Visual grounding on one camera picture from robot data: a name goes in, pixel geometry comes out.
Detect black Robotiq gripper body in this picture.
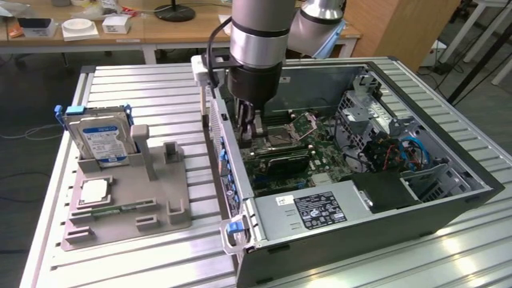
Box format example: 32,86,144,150
225,61,281,113

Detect Nvidia graphics card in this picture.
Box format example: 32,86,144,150
238,147,312,176

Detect CPU socket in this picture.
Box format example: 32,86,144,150
265,125,301,149

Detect metal socket cover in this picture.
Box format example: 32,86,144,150
285,111,321,139

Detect white paper stack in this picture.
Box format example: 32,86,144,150
217,13,233,37

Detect green motherboard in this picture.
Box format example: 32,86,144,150
233,101,354,196

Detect metal disk bay cage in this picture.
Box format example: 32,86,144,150
334,88,402,145

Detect black round lamp base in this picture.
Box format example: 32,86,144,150
153,0,197,23

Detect grey power supply unit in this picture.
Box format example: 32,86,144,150
244,179,377,242

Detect hard disk in blue carrier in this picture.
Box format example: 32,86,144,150
53,103,134,169

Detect grey parts rack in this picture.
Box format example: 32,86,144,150
61,124,193,251

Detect white cardboard box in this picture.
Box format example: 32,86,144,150
101,14,132,35

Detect wooden cabinet panel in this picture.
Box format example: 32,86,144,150
342,0,461,73

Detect black plastic shroud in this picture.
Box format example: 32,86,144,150
338,170,425,214

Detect green loose RAM stick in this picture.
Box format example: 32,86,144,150
89,201,145,217

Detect silver CPU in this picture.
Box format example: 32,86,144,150
78,179,110,205

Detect small white box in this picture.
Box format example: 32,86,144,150
418,40,448,69

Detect white round dish on base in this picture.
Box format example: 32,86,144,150
60,17,101,42

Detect black open PC case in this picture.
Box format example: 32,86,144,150
198,59,505,288

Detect black slanted pole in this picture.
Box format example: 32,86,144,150
446,26,512,104

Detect white box with dark lid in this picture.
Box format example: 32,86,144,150
14,17,57,38

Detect wrist camera on white mount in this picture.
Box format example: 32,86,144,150
190,53,242,89

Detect black camera cable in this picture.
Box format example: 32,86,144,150
206,16,233,88

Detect red wire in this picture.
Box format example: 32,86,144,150
382,143,397,172

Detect blue wire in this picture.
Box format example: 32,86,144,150
398,135,432,172

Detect white floor cable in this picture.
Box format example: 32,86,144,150
0,123,65,140

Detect white table frame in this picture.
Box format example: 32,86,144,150
438,0,512,86

